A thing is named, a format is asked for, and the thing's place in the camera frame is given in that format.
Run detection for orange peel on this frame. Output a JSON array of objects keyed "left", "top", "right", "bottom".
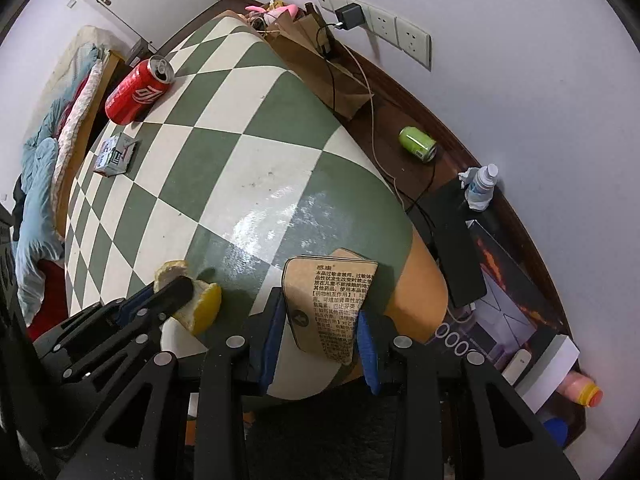
[{"left": 153, "top": 260, "right": 222, "bottom": 336}]

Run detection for brown cardboard piece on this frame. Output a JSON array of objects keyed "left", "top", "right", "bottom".
[{"left": 282, "top": 248, "right": 378, "bottom": 365}]

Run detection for red bed sheet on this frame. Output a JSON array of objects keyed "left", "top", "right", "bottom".
[{"left": 27, "top": 260, "right": 68, "bottom": 341}]

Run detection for light blue blanket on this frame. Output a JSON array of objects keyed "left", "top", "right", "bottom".
[{"left": 14, "top": 42, "right": 103, "bottom": 325}]

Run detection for red blue milk carton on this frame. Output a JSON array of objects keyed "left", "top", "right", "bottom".
[{"left": 93, "top": 132, "right": 136, "bottom": 177}]

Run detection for black box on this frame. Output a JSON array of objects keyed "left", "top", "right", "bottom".
[{"left": 418, "top": 179, "right": 487, "bottom": 308}]

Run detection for checkered green white tablecloth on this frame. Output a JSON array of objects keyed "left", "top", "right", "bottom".
[{"left": 63, "top": 15, "right": 417, "bottom": 401}]

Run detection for white book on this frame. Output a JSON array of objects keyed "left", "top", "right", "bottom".
[{"left": 515, "top": 335, "right": 579, "bottom": 413}]

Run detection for white plastic bottle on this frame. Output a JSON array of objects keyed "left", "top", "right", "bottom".
[{"left": 458, "top": 164, "right": 499, "bottom": 211}]

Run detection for green can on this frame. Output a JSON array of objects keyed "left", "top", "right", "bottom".
[{"left": 399, "top": 126, "right": 437, "bottom": 162}]

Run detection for orange cap bottle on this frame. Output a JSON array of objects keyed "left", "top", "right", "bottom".
[{"left": 556, "top": 370, "right": 603, "bottom": 408}]

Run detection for wooden bed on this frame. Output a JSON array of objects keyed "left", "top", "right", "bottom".
[{"left": 25, "top": 25, "right": 126, "bottom": 238}]

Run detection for brown paper bag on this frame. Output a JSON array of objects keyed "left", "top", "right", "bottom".
[{"left": 264, "top": 9, "right": 371, "bottom": 119}]

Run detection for pink toy pile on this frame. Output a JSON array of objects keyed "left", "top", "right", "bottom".
[{"left": 245, "top": 0, "right": 299, "bottom": 25}]

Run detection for white wall sockets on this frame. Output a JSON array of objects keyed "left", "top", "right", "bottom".
[{"left": 318, "top": 0, "right": 433, "bottom": 70}]

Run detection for black wall charger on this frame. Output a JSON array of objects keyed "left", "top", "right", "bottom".
[{"left": 334, "top": 2, "right": 367, "bottom": 30}]

